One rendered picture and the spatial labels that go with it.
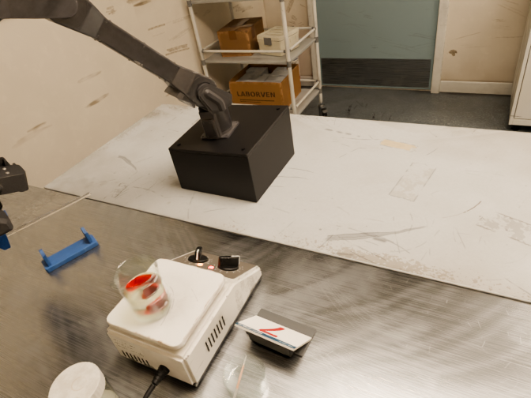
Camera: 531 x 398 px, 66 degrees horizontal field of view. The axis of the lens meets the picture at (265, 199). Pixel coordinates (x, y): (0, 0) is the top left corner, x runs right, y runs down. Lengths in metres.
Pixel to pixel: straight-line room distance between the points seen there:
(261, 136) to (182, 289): 0.37
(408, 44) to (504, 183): 2.58
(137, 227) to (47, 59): 1.37
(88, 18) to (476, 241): 0.69
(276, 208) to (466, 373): 0.43
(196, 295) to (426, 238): 0.39
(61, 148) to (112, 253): 1.38
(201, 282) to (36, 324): 0.31
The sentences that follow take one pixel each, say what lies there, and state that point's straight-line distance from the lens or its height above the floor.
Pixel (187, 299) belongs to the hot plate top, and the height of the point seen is 0.99.
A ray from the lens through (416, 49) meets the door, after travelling 3.38.
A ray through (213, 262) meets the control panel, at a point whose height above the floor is 0.95.
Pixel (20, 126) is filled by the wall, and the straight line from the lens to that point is 2.04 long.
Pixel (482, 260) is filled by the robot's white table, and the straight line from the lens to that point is 0.71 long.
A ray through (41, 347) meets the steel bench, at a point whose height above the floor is 0.90.
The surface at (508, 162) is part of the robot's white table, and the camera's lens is 0.94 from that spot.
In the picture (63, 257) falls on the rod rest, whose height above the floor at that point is 0.91.
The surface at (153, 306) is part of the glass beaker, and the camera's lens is 0.53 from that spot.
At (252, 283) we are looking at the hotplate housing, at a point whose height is 0.92.
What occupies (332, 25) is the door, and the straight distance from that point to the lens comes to 3.48.
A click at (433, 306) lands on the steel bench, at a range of 0.63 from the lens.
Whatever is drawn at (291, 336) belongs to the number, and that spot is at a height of 0.92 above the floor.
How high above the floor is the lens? 1.39
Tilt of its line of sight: 36 degrees down
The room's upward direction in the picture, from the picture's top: 11 degrees counter-clockwise
